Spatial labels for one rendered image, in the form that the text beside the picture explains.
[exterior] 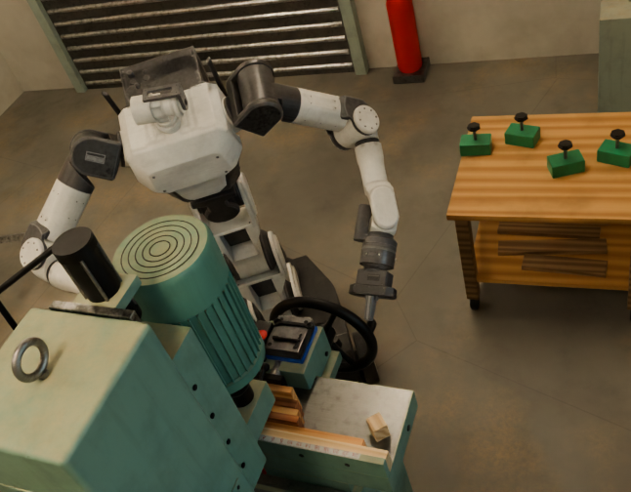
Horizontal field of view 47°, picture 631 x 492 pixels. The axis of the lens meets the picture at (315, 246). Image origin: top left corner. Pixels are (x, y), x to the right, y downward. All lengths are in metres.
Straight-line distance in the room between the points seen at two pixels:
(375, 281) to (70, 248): 0.95
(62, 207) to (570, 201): 1.57
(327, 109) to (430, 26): 2.44
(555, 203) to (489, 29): 1.88
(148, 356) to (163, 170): 0.82
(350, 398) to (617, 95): 2.05
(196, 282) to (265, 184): 2.62
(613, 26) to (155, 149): 1.95
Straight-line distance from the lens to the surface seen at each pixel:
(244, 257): 2.31
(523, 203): 2.50
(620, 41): 3.13
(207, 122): 1.75
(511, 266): 2.77
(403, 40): 4.10
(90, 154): 1.81
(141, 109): 1.69
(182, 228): 1.22
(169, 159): 1.76
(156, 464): 1.09
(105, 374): 0.99
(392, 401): 1.57
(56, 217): 1.86
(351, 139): 1.89
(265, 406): 1.52
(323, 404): 1.60
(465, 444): 2.54
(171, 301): 1.16
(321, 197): 3.54
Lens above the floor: 2.19
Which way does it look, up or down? 42 degrees down
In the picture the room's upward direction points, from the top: 19 degrees counter-clockwise
